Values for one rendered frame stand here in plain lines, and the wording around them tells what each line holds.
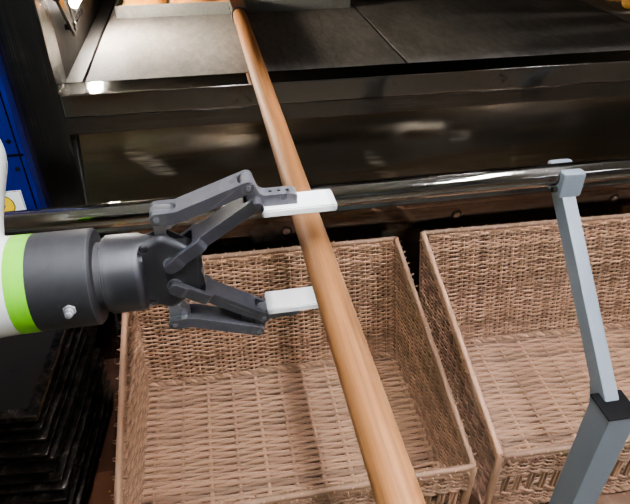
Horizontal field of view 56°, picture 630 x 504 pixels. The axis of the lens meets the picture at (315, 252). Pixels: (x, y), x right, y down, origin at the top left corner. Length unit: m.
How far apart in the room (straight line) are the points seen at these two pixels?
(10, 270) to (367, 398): 0.32
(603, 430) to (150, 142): 0.84
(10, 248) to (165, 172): 0.58
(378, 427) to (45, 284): 0.31
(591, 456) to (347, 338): 0.48
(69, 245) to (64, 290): 0.04
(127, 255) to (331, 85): 0.62
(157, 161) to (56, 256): 0.59
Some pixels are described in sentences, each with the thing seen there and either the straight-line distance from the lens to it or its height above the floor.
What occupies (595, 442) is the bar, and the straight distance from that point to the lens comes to 0.87.
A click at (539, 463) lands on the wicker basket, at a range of 1.08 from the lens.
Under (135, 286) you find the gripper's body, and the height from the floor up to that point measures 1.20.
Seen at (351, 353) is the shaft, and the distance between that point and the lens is 0.47.
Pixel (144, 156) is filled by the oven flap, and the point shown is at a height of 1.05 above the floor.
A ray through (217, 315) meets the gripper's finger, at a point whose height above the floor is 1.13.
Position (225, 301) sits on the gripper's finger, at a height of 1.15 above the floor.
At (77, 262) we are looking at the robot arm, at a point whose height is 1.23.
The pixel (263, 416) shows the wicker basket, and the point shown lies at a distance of 1.23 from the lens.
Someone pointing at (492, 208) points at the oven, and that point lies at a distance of 1.32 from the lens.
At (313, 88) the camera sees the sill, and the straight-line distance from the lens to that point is 1.08.
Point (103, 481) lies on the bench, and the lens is 1.21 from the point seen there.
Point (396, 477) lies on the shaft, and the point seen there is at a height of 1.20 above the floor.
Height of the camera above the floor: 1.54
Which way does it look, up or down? 36 degrees down
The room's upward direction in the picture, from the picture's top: straight up
